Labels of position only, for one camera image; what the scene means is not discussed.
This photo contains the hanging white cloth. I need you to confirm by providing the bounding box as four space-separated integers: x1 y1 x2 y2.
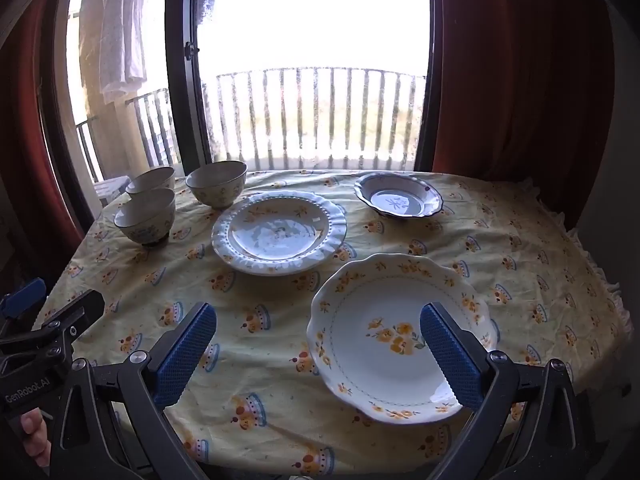
80 0 148 106

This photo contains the dark window frame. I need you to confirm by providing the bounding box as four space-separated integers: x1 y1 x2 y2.
37 0 443 226

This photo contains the yellow printed tablecloth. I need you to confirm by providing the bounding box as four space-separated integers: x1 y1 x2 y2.
32 167 633 476

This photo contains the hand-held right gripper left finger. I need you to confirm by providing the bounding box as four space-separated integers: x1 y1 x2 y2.
47 302 218 480

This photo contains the blue rimmed deep plate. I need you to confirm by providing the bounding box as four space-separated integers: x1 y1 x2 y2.
354 172 445 220

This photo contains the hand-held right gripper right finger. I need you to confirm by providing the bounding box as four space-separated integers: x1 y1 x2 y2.
419 302 598 480

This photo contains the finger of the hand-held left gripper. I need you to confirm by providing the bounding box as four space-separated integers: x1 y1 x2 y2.
0 278 47 322
27 289 106 357

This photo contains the white plastic chair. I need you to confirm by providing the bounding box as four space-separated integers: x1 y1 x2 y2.
92 176 132 207

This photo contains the balcony railing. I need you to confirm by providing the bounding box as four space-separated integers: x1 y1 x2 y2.
75 66 427 181

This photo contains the person's left hand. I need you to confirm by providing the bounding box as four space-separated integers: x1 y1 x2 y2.
19 406 52 468

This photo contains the white ridged rim plate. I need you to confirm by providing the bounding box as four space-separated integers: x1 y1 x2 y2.
211 190 348 277

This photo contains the white patterned bowl dark base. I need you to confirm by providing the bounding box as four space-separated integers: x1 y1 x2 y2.
114 187 177 247

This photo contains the white patterned ceramic bowl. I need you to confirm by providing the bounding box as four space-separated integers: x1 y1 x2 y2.
186 160 248 210
125 166 177 198

